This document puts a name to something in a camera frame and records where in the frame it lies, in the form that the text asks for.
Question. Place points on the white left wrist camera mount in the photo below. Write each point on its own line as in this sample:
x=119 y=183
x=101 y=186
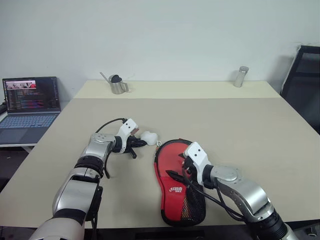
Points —
x=127 y=127

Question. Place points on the red and black paddle case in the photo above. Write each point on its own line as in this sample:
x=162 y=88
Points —
x=172 y=197

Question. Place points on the black cylindrical device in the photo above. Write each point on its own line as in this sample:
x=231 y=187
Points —
x=2 y=108

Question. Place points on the thin metal stick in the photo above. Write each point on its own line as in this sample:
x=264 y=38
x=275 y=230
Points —
x=104 y=76

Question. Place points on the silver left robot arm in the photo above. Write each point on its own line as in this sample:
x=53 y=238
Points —
x=75 y=195

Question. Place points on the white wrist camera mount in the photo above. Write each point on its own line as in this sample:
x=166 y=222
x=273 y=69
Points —
x=198 y=155
x=127 y=127

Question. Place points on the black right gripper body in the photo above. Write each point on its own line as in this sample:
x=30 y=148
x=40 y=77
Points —
x=191 y=167

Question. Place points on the stainless steel shaker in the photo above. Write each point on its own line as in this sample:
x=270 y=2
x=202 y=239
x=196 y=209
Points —
x=239 y=78

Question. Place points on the open grey laptop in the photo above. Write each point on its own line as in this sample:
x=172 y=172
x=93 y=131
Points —
x=30 y=95

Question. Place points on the stainless steel pitcher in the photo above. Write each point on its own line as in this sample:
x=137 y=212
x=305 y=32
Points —
x=117 y=88

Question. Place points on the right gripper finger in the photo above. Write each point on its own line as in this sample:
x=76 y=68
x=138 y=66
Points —
x=176 y=175
x=183 y=155

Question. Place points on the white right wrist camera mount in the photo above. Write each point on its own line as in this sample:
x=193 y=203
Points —
x=198 y=155

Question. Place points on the white zipper pull charm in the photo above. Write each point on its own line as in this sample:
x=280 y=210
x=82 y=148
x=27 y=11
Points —
x=149 y=138

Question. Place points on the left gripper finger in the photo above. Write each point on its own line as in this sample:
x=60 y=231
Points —
x=142 y=143
x=133 y=153

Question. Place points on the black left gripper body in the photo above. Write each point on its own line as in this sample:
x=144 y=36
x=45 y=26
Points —
x=131 y=145

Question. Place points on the black item in pitcher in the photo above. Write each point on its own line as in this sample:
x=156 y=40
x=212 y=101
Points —
x=116 y=78

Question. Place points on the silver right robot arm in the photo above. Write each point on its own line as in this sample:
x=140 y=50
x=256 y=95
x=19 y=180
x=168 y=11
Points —
x=240 y=190

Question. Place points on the black office chair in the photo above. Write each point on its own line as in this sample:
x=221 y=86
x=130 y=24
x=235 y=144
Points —
x=303 y=95

